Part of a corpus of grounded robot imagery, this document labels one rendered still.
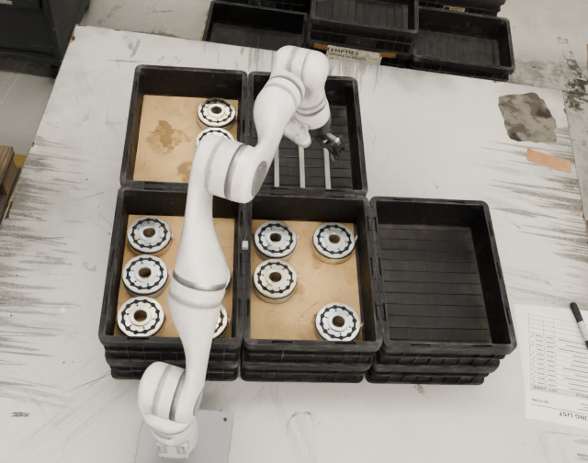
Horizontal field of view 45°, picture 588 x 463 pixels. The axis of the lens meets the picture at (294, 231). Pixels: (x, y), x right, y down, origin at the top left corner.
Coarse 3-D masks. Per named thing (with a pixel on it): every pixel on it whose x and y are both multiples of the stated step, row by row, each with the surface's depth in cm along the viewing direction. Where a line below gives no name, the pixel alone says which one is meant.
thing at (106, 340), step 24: (120, 192) 165; (168, 192) 167; (120, 216) 161; (240, 216) 165; (240, 240) 161; (240, 264) 159; (240, 288) 154; (240, 312) 151; (120, 336) 146; (144, 336) 146; (240, 336) 148
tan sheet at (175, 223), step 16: (128, 224) 172; (176, 224) 174; (224, 224) 175; (176, 240) 171; (224, 240) 172; (128, 256) 167; (160, 256) 168; (224, 256) 170; (160, 304) 161; (224, 304) 163; (144, 320) 159; (176, 336) 158; (224, 336) 159
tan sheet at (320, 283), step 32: (256, 224) 176; (288, 224) 177; (320, 224) 178; (352, 224) 179; (256, 256) 171; (352, 256) 174; (320, 288) 168; (352, 288) 169; (256, 320) 162; (288, 320) 163
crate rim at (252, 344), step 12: (264, 192) 169; (276, 192) 170; (288, 192) 170; (372, 240) 165; (372, 252) 163; (372, 264) 161; (372, 276) 160; (372, 288) 158; (372, 300) 156; (252, 348) 149; (264, 348) 149; (276, 348) 149; (288, 348) 150; (300, 348) 150; (312, 348) 150; (324, 348) 150; (336, 348) 150; (348, 348) 150; (360, 348) 150; (372, 348) 151
